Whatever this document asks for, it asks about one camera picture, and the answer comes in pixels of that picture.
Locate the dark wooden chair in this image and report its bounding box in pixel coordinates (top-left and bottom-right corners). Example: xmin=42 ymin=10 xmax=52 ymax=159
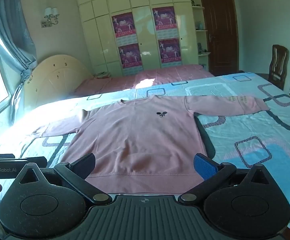
xmin=257 ymin=44 xmax=289 ymax=90

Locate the corner shelf unit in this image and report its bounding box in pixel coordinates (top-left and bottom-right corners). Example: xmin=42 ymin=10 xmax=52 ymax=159
xmin=191 ymin=0 xmax=210 ymax=71

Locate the pink sweatshirt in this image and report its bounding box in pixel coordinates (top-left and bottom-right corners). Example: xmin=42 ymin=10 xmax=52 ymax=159
xmin=34 ymin=95 xmax=268 ymax=194

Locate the cream round headboard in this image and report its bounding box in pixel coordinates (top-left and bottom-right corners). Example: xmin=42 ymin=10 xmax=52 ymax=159
xmin=24 ymin=55 xmax=92 ymax=112

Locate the pink bed cover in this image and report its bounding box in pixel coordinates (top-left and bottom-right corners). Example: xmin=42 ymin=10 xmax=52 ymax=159
xmin=69 ymin=64 xmax=214 ymax=98

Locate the blue grey curtain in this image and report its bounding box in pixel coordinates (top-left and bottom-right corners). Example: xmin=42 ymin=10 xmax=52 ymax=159
xmin=0 ymin=0 xmax=37 ymax=124

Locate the lower left pink poster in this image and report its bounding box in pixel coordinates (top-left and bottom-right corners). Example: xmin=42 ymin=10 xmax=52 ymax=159
xmin=118 ymin=43 xmax=142 ymax=69

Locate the dark brown wooden door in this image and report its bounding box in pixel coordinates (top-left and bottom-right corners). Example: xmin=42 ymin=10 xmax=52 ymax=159
xmin=201 ymin=0 xmax=238 ymax=76

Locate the wall lamp sconce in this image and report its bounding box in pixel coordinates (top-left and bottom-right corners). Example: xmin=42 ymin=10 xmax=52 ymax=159
xmin=41 ymin=7 xmax=59 ymax=28

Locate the cream wardrobe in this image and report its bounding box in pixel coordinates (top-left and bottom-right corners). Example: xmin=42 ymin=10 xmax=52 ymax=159
xmin=77 ymin=0 xmax=198 ymax=77

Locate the lower right pink poster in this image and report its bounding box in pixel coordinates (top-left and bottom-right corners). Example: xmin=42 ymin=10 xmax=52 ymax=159
xmin=158 ymin=38 xmax=181 ymax=64

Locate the upper right pink poster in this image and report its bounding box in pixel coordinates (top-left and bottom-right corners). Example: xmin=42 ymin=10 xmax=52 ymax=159
xmin=152 ymin=7 xmax=177 ymax=31

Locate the pink poster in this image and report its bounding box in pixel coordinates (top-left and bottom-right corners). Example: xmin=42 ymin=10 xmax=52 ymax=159
xmin=152 ymin=7 xmax=177 ymax=31
xmin=112 ymin=12 xmax=136 ymax=38
xmin=118 ymin=43 xmax=142 ymax=69
xmin=158 ymin=38 xmax=181 ymax=64

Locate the light blue patterned bedsheet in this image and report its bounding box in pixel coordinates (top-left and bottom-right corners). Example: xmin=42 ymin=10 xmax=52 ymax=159
xmin=0 ymin=72 xmax=290 ymax=228

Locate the upper left pink poster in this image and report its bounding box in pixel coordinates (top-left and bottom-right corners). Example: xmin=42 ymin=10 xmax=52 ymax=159
xmin=112 ymin=12 xmax=136 ymax=38

